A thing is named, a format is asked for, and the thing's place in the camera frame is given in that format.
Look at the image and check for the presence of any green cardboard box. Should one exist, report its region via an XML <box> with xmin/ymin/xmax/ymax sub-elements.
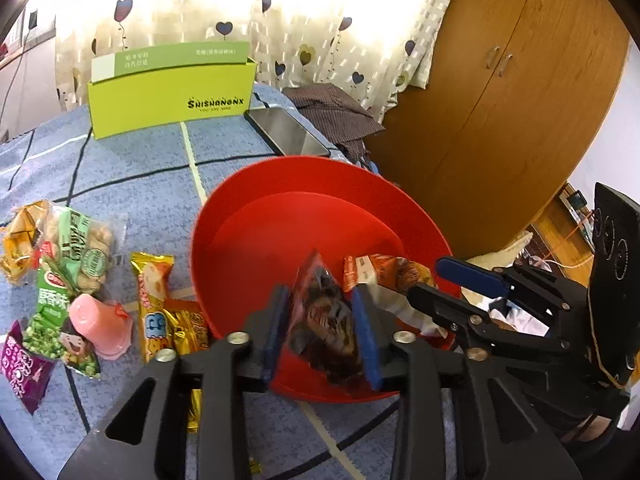
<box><xmin>87</xmin><ymin>41</ymin><xmax>256</xmax><ymax>139</ymax></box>

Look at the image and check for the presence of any red round plastic basket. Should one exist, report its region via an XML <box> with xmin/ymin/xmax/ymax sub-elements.
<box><xmin>183</xmin><ymin>156</ymin><xmax>450</xmax><ymax>403</ymax></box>

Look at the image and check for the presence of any purple snack packet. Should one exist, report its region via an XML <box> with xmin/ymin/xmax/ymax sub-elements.
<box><xmin>1</xmin><ymin>321</ymin><xmax>54</xmax><ymax>415</ymax></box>

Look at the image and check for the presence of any pink jelly cup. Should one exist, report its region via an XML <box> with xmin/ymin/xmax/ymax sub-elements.
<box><xmin>68</xmin><ymin>294</ymin><xmax>134</xmax><ymax>361</ymax></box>

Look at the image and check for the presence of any orange white bread packet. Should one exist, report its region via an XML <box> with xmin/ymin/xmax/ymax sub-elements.
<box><xmin>343</xmin><ymin>254</ymin><xmax>448</xmax><ymax>338</ymax></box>

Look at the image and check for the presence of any brown checkered cloth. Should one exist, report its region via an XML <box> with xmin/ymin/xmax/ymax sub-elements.
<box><xmin>282</xmin><ymin>84</ymin><xmax>384</xmax><ymax>162</ymax></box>

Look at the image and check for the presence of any heart pattern curtain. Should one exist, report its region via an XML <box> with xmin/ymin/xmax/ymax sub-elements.
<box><xmin>40</xmin><ymin>0</ymin><xmax>451</xmax><ymax>119</ymax></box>

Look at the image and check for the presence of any gold blue snack bar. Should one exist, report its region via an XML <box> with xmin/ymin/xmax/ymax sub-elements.
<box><xmin>130</xmin><ymin>252</ymin><xmax>175</xmax><ymax>363</ymax></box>

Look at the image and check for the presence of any yellow chip bag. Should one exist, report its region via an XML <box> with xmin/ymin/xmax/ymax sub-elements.
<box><xmin>1</xmin><ymin>200</ymin><xmax>51</xmax><ymax>285</ymax></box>

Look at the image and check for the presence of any green pea snack packet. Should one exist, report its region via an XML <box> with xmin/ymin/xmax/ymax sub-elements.
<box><xmin>23</xmin><ymin>266</ymin><xmax>101</xmax><ymax>379</ymax></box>

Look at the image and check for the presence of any clear green cracker bag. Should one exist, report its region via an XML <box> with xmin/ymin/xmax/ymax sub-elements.
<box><xmin>38</xmin><ymin>205</ymin><xmax>128</xmax><ymax>295</ymax></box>

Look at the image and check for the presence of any blue plaid tablecloth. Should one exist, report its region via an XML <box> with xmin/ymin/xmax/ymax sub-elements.
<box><xmin>0</xmin><ymin>81</ymin><xmax>459</xmax><ymax>480</ymax></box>

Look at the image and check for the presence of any wooden wardrobe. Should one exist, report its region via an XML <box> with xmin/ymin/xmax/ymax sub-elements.
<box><xmin>367</xmin><ymin>0</ymin><xmax>629</xmax><ymax>258</ymax></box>

